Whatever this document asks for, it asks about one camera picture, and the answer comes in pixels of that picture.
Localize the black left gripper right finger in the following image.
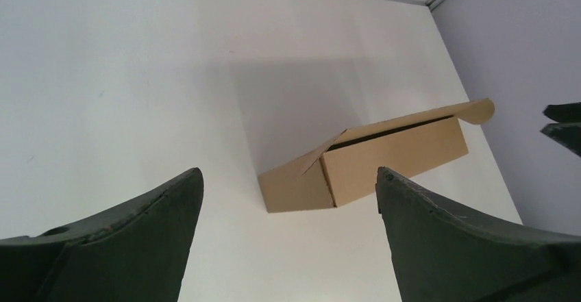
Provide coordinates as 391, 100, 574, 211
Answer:
375, 167, 580, 301

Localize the brown cardboard box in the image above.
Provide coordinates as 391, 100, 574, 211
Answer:
258, 99, 495, 214

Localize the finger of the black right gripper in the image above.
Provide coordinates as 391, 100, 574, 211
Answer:
543, 102, 581, 123
541, 122, 581, 156

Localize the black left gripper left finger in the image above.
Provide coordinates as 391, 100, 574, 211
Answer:
1, 168, 204, 301

